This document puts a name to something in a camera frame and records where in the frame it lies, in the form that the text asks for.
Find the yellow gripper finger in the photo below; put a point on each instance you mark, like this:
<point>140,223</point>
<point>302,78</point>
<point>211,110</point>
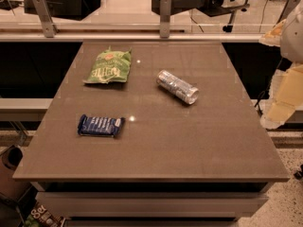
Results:
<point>273,36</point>
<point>286,95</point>

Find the silver redbull can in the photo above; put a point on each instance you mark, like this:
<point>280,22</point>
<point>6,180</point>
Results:
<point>178,87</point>

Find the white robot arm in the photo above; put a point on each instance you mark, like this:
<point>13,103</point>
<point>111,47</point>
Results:
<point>291,43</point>

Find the green chip bag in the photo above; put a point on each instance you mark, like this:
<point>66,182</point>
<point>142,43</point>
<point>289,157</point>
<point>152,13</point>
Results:
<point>110,66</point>

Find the blue snack bar wrapper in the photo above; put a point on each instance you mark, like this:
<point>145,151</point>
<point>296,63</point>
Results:
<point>100,126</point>

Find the black box on floor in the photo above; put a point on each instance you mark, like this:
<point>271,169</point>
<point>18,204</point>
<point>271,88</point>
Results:
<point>63,0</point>

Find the grey table drawer base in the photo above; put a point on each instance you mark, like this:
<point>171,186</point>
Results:
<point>232,205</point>

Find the colourful snack box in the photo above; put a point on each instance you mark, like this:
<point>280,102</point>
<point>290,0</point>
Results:
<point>40,217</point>

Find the brown bin with hole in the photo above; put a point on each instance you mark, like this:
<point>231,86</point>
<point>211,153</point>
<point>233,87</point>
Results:
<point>9,188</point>

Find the right metal rail bracket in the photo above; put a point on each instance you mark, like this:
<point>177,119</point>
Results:
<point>291,10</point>

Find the metal rail bracket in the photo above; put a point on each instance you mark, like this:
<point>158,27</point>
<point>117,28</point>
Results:
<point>48,26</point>
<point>165,7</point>
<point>291,10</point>

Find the middle metal rail bracket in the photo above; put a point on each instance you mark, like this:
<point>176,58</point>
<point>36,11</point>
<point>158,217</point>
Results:
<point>165,7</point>

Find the left metal rail bracket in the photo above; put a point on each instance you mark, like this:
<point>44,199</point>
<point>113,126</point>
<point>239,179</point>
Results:
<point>48,26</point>

